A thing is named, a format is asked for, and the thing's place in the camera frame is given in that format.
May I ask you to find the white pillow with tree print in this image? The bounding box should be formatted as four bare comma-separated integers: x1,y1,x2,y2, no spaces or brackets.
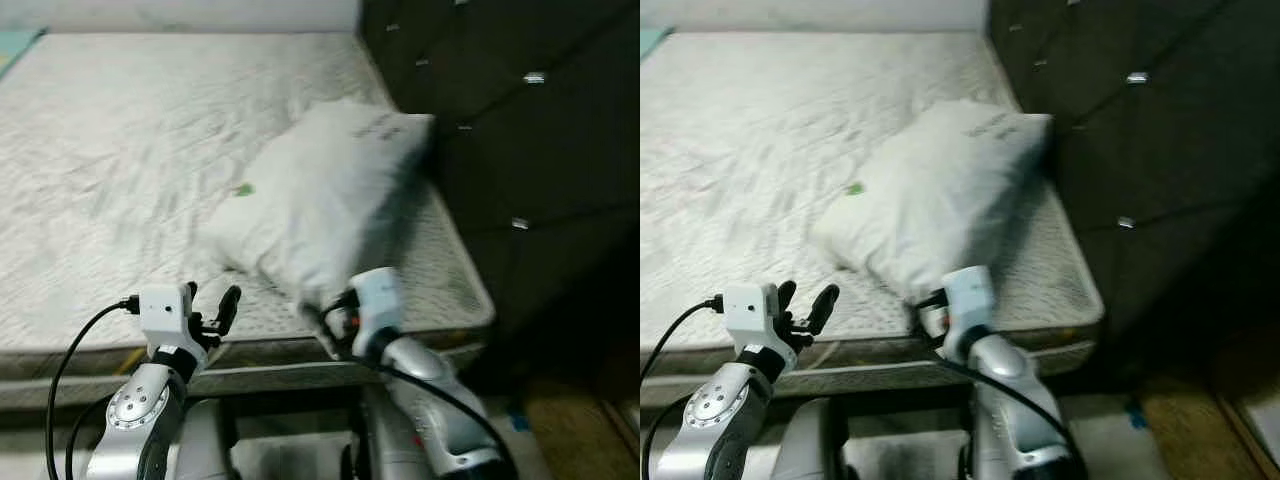
810,98,1053,306
198,98,438,313

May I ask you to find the grey left robot leg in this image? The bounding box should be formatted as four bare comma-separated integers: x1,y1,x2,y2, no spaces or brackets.
775,398,851,480
165,398,241,480

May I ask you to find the grey robot leg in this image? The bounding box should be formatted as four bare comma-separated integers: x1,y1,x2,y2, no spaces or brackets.
955,420,1001,480
165,398,241,480
340,385,421,480
775,398,851,480

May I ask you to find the grey right robot leg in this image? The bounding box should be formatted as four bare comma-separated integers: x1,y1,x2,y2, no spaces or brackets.
955,420,1001,480
340,385,421,480

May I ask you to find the quilted grey mattress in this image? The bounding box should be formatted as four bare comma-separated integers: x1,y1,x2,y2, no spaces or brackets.
0,32,497,383
640,30,1106,383

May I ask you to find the black tufted headboard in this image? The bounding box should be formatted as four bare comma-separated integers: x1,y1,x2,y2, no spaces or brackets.
988,0,1280,381
358,0,641,391

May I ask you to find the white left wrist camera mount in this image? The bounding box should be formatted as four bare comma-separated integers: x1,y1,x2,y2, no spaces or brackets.
138,284,197,349
724,283,781,346

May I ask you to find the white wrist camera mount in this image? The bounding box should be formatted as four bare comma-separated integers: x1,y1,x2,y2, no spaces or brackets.
138,284,197,349
724,283,781,346
348,267,405,349
940,265,996,346

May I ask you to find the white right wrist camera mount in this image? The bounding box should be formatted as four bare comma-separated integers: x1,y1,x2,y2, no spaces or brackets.
940,265,996,346
348,267,405,349

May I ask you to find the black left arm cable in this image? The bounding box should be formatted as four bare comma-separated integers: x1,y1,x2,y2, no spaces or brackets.
640,295,726,480
44,296,141,480

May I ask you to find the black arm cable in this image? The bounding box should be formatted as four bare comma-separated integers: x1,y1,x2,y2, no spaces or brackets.
320,300,519,471
44,296,141,480
640,295,726,480
915,295,1086,471

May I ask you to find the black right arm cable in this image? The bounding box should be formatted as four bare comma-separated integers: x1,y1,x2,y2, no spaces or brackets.
915,295,1086,471
320,300,519,471

